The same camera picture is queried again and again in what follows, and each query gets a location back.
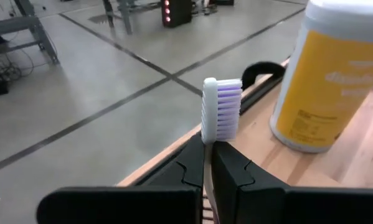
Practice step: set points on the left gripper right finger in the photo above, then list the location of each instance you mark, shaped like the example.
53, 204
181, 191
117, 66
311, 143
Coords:
233, 168

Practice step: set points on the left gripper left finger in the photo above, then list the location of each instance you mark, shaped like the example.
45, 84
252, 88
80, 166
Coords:
186, 168

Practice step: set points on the purple white toothbrush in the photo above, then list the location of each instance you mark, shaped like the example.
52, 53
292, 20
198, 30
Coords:
222, 109

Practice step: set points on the yellow wipes canister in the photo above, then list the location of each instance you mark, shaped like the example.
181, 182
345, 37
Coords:
323, 93

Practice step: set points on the black device red lights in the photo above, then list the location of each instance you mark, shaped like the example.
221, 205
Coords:
180, 14

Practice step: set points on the grey metal table legs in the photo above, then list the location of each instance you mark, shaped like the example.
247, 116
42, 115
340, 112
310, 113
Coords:
124, 18

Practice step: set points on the black frame clamp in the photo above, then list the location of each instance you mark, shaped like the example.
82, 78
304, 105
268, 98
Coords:
261, 67

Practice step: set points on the grey metal bench frame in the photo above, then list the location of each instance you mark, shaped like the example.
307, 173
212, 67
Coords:
12, 26

